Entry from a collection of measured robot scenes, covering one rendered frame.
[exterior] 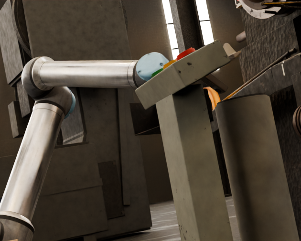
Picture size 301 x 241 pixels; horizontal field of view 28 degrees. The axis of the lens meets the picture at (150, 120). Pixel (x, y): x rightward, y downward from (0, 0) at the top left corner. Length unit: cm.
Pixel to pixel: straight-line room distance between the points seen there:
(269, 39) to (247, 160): 121
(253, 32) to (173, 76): 153
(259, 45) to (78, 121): 267
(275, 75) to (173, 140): 107
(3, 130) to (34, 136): 990
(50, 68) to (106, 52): 274
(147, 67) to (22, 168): 57
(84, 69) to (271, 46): 83
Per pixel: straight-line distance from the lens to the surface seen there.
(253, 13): 231
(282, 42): 233
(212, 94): 272
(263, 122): 126
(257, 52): 250
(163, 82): 116
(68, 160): 424
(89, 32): 473
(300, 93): 208
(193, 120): 116
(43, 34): 460
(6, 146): 1192
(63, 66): 197
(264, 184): 125
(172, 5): 949
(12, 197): 195
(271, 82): 223
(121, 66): 179
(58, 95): 215
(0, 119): 1198
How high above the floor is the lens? 37
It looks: 6 degrees up
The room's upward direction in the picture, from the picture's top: 11 degrees counter-clockwise
